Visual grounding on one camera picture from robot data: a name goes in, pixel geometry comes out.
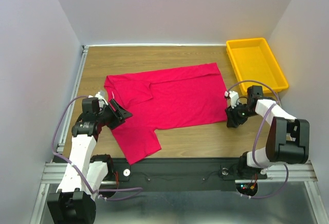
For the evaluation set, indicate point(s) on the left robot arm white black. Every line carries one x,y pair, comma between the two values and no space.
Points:
74,200

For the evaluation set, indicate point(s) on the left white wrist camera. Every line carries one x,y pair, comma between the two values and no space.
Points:
100,95

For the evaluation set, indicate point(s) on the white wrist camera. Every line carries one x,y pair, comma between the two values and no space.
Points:
100,95
234,98

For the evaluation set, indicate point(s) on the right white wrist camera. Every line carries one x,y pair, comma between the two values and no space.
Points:
234,98

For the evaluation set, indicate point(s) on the yellow plastic bin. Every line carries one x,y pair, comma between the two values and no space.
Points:
252,59

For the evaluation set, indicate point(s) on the front aluminium frame rail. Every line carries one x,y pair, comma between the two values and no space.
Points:
53,173

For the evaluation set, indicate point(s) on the red polo t shirt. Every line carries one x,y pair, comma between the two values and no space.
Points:
165,99

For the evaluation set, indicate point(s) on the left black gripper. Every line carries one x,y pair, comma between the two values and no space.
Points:
116,112

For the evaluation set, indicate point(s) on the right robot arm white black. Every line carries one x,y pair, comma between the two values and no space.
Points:
288,137

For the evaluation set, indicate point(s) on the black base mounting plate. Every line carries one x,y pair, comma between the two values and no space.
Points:
178,174

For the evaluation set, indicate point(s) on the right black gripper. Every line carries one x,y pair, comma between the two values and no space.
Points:
233,116

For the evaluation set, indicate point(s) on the small electronics board with leds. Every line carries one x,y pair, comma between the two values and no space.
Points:
247,188

